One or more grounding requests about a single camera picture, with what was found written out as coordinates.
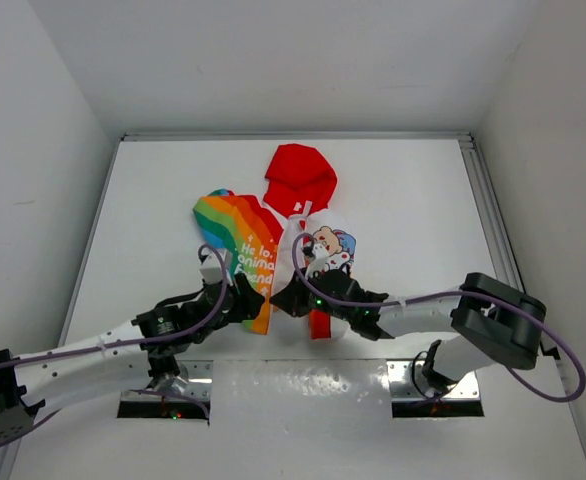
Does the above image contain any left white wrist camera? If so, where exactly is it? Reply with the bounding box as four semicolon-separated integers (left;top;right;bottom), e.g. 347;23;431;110
199;253;229;285

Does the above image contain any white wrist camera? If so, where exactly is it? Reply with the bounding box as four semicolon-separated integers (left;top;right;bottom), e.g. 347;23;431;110
199;253;229;285
305;242;329;279

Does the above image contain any purple cable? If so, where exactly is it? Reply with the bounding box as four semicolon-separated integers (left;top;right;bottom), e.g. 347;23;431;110
0;243;234;454
291;232;586;404

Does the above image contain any rainbow children's hooded jacket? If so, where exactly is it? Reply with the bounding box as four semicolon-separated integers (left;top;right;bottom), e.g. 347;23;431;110
192;144;356;335

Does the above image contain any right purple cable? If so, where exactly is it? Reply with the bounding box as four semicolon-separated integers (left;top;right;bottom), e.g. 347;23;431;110
291;232;586;404

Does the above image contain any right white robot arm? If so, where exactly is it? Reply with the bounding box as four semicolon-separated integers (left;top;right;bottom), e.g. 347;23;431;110
271;270;547;393

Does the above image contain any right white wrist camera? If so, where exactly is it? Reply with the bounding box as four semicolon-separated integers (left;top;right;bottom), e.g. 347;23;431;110
305;242;329;279

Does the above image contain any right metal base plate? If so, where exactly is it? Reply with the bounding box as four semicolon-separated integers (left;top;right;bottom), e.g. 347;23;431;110
387;359;481;403

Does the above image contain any metal base plate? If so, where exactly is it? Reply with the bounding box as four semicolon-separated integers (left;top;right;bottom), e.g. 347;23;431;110
148;360;213;401
387;359;481;403

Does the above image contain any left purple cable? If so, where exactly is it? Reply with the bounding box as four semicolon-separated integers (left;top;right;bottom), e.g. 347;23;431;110
0;243;234;454

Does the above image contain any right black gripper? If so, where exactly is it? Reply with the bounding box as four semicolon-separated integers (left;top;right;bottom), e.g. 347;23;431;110
271;267;353;323

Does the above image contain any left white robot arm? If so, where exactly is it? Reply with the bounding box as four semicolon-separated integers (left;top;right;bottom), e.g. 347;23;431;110
0;274;266;447

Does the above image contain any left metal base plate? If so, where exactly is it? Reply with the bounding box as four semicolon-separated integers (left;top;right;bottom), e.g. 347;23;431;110
148;360;213;401

